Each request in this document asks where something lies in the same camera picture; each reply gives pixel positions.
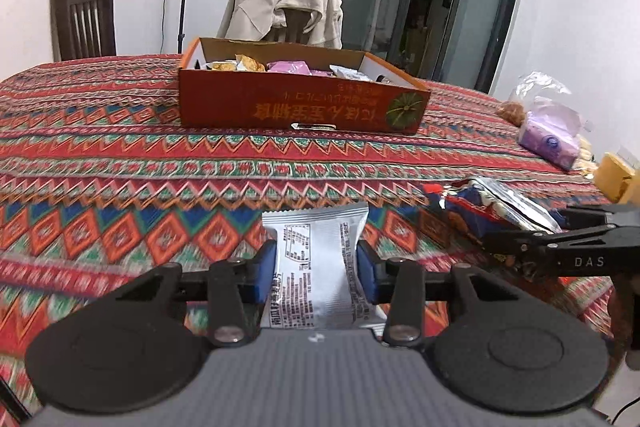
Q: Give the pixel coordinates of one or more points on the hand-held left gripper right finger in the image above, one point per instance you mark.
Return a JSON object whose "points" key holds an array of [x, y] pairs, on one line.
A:
{"points": [[366, 269]]}

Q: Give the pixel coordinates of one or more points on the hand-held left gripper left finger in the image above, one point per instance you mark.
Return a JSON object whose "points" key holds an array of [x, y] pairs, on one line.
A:
{"points": [[265, 267]]}

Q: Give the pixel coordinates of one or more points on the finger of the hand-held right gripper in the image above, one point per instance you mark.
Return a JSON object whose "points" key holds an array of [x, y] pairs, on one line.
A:
{"points": [[590, 217], [510, 247]]}

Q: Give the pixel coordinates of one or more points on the silver snack packet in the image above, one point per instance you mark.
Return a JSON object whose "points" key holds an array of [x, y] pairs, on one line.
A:
{"points": [[320, 257]]}

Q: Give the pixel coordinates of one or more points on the blue red snack packet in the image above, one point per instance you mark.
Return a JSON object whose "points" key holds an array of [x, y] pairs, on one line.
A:
{"points": [[475, 212]]}

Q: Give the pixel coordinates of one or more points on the red cardboard box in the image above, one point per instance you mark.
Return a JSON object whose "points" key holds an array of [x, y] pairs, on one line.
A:
{"points": [[225, 102]]}

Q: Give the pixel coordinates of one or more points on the heap of assorted snack packets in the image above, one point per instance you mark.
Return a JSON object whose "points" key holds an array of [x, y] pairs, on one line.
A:
{"points": [[287, 67]]}

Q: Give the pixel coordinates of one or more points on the person's right hand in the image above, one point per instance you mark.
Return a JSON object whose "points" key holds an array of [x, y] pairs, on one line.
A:
{"points": [[631, 327]]}

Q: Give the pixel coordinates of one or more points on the yellow box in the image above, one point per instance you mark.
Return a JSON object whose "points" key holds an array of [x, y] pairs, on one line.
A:
{"points": [[610, 174]]}

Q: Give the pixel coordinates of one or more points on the purple tissue pack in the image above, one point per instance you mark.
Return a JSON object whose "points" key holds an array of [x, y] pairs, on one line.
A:
{"points": [[547, 142]]}

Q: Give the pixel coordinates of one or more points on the brown pastry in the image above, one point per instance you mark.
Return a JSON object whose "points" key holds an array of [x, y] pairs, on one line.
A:
{"points": [[512, 112]]}

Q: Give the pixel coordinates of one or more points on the clear plastic bag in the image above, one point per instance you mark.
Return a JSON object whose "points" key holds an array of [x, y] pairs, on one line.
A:
{"points": [[542, 82]]}

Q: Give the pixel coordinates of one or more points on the patterned red tablecloth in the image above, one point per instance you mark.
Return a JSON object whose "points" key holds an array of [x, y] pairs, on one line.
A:
{"points": [[125, 167]]}

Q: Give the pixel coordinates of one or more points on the jacket-draped wooden chair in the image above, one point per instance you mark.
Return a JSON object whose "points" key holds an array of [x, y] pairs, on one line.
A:
{"points": [[295, 27]]}

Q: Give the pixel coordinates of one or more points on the beige jacket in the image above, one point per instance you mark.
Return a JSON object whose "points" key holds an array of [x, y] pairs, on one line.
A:
{"points": [[290, 2]]}

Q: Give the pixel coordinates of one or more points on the dark wooden chair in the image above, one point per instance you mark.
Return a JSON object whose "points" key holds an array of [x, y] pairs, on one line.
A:
{"points": [[82, 22]]}

